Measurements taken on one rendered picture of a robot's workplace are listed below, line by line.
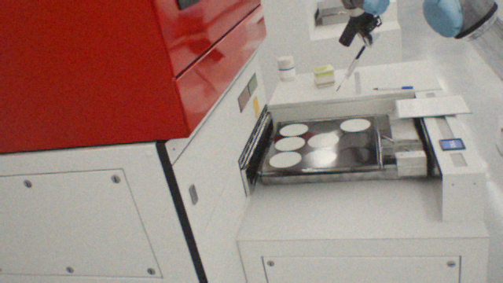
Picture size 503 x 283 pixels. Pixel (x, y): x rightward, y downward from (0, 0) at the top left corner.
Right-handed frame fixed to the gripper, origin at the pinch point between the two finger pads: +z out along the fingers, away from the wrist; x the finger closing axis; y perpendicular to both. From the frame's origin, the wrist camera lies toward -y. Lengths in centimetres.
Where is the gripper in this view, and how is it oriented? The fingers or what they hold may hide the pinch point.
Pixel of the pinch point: (368, 46)
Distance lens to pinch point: 176.0
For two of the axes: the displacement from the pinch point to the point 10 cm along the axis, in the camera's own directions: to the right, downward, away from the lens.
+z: 4.9, 4.2, 7.7
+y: 7.3, -6.8, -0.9
